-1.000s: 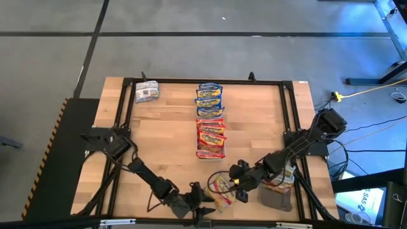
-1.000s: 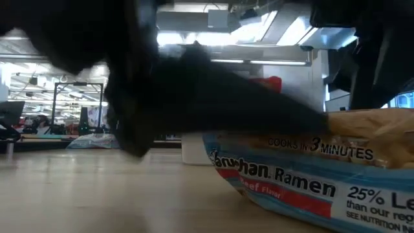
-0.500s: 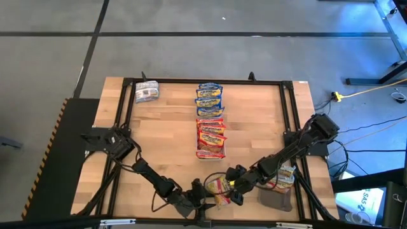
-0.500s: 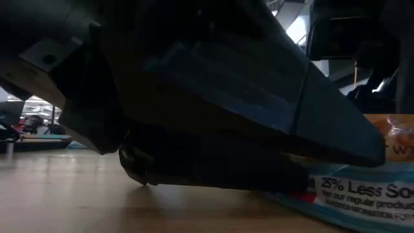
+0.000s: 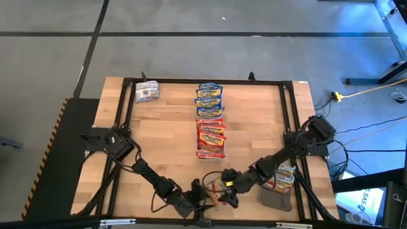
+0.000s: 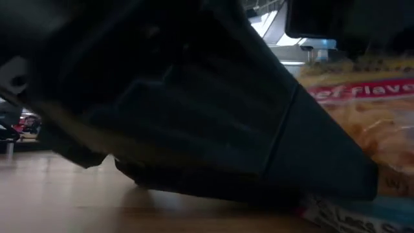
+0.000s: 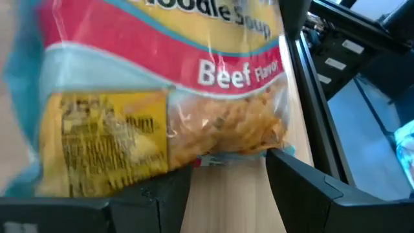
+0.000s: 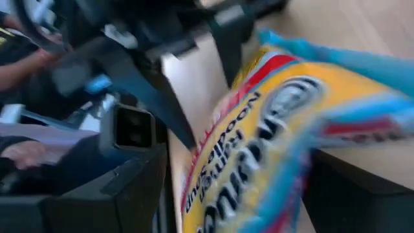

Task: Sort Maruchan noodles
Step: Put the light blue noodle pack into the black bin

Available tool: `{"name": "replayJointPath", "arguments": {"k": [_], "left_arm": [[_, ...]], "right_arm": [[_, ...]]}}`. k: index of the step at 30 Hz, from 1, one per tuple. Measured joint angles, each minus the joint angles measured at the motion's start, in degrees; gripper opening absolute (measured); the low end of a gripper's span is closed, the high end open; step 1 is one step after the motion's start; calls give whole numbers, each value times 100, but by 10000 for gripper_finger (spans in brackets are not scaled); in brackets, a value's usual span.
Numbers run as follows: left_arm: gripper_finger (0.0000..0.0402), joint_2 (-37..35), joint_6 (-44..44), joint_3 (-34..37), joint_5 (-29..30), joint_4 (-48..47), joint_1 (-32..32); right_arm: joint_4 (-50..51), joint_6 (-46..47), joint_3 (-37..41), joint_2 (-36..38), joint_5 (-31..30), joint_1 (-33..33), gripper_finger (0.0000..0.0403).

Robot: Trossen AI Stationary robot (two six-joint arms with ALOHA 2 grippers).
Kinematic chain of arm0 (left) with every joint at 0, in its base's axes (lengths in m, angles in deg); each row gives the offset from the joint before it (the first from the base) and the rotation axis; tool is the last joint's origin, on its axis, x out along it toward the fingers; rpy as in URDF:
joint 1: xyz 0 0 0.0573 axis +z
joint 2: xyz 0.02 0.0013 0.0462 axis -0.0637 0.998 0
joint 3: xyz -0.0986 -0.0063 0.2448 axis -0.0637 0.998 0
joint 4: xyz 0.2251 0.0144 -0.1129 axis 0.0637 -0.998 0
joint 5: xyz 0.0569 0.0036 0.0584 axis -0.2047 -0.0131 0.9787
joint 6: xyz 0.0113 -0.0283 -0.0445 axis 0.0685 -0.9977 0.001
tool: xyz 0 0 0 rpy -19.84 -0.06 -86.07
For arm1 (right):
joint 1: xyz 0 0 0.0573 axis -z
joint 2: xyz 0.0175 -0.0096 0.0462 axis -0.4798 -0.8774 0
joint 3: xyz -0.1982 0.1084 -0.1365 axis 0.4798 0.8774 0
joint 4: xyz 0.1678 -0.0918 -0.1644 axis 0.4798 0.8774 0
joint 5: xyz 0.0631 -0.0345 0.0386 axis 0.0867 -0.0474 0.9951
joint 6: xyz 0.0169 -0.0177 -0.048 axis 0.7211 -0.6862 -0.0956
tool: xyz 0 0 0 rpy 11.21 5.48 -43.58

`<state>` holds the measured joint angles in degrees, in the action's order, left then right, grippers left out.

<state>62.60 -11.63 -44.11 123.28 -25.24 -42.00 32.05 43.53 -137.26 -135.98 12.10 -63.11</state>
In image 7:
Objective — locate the black rack with white labels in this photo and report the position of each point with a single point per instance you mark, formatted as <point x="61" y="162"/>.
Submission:
<point x="355" y="66"/>

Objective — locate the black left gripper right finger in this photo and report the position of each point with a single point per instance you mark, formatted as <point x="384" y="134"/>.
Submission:
<point x="323" y="210"/>

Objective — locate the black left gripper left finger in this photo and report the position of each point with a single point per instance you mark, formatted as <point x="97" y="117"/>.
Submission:
<point x="97" y="215"/>

